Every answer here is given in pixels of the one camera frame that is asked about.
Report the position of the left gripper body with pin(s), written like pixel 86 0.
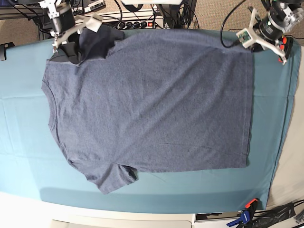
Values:
pixel 256 38

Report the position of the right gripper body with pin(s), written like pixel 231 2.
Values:
pixel 63 28

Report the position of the blue-grey T-shirt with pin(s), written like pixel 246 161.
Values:
pixel 170 100

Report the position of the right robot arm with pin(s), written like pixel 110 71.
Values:
pixel 55 9

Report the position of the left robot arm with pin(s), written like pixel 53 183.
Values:
pixel 269 32

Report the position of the orange black clamp top right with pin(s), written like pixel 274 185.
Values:
pixel 286 44

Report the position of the orange black clamp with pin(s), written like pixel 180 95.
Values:
pixel 252 205
pixel 286 44

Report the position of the teal table cloth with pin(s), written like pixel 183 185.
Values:
pixel 32 165

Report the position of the orange black clamp bottom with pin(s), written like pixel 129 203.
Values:
pixel 252 205

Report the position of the blue clamp bottom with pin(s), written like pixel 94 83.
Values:
pixel 244 219

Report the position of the black plastic bag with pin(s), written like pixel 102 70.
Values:
pixel 267 218

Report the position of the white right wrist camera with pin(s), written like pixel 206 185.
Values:
pixel 94 22

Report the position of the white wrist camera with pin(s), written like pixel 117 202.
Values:
pixel 245 38
pixel 94 22

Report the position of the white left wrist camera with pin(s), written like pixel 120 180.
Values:
pixel 245 38

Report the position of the black power strip red switch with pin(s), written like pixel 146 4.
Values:
pixel 127 25

